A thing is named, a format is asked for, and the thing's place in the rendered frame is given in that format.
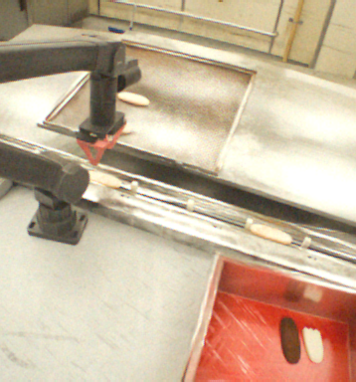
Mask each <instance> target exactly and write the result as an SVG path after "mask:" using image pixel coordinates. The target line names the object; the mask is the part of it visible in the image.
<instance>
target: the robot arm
mask: <svg viewBox="0 0 356 382"><path fill-rule="evenodd" d="M81 71H84V72H92V73H90V75H89V117H88V118H87V119H86V120H85V121H84V122H83V123H81V124H80V125H79V134H78V135H77V144H78V145H79V146H80V147H81V149H82V150H83V151H84V153H85V154H86V155H87V157H88V159H89V161H90V165H92V166H97V165H98V163H99V161H100V159H101V157H102V155H103V153H104V151H105V149H106V148H108V149H113V147H114V145H115V143H116V142H117V140H118V138H119V137H120V135H121V133H122V131H123V130H124V128H125V126H126V118H124V117H125V113H124V112H122V111H116V95H117V93H118V92H121V91H123V90H126V89H129V88H130V87H132V86H134V85H136V84H138V83H139V82H140V80H141V77H142V71H141V69H140V67H139V66H138V59H136V58H133V57H130V56H128V55H127V56H126V46H125V44H124V43H123V42H122V41H117V40H114V39H112V38H109V37H104V36H101V35H99V34H82V35H81V36H73V37H70V38H66V39H48V40H19V41H4V42H0V85H2V84H7V83H10V82H17V81H24V80H29V79H32V78H40V77H48V76H53V75H57V74H65V73H74V72H81ZM91 133H95V134H96V136H93V135H90V134H91ZM108 134H109V135H114V137H113V139H112V141H111V142H109V141H108V137H107V135H108ZM99 138H100V139H103V141H104V142H103V141H99V140H98V139H99ZM88 145H90V146H93V147H95V150H97V153H96V157H95V159H94V160H93V159H92V155H91V152H90V150H89V147H88ZM0 178H4V179H8V180H12V181H16V182H20V183H25V184H29V185H32V186H35V188H34V192H35V199H36V200H37V201H39V207H38V208H37V210H36V213H35V215H34V216H33V218H32V219H31V221H30V223H29V225H28V226H27V232H28V235H29V236H32V237H38V238H42V239H47V240H51V241H57V242H61V243H63V244H66V245H71V246H76V245H77V244H78V243H79V240H80V238H81V236H82V234H83V232H84V229H85V227H86V225H87V223H88V221H89V216H88V214H86V213H82V212H81V211H77V209H76V208H75V207H74V206H73V205H72V204H75V203H77V202H79V201H80V200H81V199H82V198H83V197H84V196H85V194H86V191H87V189H88V186H89V171H88V170H87V169H85V168H84V167H83V166H81V165H79V164H77V163H74V162H72V161H71V160H69V159H67V158H65V157H63V156H61V155H59V154H56V153H54V152H52V151H50V150H45V151H42V152H40V153H35V152H32V151H30V150H27V149H22V148H19V147H17V146H14V145H11V144H9V143H6V142H5V141H4V142H2V141H0Z"/></svg>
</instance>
